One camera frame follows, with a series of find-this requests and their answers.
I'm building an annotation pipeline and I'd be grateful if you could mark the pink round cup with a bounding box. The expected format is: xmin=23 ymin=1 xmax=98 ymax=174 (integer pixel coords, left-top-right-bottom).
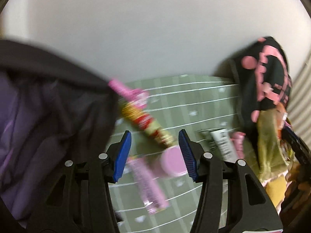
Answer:
xmin=155 ymin=146 xmax=189 ymax=178

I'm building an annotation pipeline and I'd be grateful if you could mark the olive yellow packet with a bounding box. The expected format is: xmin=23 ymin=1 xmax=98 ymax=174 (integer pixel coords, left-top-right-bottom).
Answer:
xmin=255 ymin=102 xmax=292 ymax=209

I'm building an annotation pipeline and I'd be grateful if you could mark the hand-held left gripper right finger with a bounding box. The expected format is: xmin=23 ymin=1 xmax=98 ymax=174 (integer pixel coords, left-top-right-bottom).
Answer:
xmin=178 ymin=129 xmax=283 ymax=233

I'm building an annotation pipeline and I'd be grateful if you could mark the pink crumpled wrapper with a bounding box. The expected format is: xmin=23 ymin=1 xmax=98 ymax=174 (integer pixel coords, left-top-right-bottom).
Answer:
xmin=108 ymin=78 xmax=149 ymax=108

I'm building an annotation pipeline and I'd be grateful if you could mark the black bag pink print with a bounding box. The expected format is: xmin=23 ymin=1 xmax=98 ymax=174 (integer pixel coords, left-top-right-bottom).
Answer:
xmin=228 ymin=36 xmax=293 ymax=139

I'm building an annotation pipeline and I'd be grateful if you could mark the red snack packet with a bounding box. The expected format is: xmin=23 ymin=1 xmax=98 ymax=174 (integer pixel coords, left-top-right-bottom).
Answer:
xmin=120 ymin=102 xmax=176 ymax=148

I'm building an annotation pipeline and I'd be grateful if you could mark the green checked mat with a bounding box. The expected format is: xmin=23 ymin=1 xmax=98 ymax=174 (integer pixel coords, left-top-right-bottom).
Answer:
xmin=107 ymin=74 xmax=258 ymax=233

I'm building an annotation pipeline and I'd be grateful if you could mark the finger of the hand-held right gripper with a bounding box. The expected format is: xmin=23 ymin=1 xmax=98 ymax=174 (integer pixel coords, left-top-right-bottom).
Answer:
xmin=282 ymin=124 xmax=311 ymax=165

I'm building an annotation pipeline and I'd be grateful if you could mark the white tube black print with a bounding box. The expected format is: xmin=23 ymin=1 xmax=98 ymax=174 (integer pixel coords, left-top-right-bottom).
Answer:
xmin=209 ymin=128 xmax=240 ymax=163

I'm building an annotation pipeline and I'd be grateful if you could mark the black bag purple lining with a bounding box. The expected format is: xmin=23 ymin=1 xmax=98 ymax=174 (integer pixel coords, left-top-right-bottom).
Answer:
xmin=0 ymin=39 xmax=121 ymax=226

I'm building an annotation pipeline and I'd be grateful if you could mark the grey ribbed panel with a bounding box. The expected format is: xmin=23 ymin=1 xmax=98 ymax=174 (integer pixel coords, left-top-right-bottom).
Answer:
xmin=288 ymin=53 xmax=311 ymax=136

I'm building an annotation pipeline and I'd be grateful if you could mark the small pink packet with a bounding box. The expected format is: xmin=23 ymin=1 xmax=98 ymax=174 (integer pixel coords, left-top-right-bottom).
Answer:
xmin=231 ymin=131 xmax=246 ymax=159

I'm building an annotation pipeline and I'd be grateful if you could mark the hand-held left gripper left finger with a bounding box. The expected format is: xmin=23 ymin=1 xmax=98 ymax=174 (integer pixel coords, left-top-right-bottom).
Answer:
xmin=30 ymin=130 xmax=132 ymax=233

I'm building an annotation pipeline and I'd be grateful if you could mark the long pink packet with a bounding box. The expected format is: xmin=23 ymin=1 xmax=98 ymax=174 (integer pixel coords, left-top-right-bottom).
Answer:
xmin=128 ymin=156 xmax=169 ymax=215

